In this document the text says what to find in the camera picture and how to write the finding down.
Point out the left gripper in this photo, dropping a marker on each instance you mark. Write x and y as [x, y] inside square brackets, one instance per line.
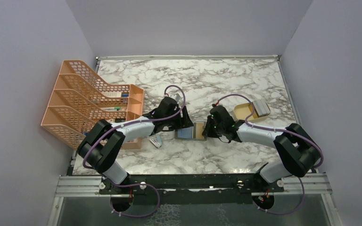
[183, 122]

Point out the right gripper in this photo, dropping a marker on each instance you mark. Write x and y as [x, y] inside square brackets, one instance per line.
[207, 131]

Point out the gold credit card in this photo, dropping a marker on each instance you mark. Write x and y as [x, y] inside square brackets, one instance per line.
[199, 128]

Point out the grey card holder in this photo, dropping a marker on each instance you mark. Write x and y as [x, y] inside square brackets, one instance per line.
[187, 133]

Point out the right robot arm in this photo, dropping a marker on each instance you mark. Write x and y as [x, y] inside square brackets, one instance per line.
[297, 151]

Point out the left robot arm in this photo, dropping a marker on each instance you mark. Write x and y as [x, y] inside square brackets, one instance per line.
[101, 146]

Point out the yellow oval card tray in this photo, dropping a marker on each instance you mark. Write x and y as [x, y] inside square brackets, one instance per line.
[241, 111]

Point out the small blue white clip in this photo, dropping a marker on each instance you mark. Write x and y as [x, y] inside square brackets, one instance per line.
[156, 141]

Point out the orange mesh file organizer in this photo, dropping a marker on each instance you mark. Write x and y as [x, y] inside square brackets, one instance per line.
[80, 98]

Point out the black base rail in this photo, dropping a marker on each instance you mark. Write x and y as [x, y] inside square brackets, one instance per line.
[190, 188]

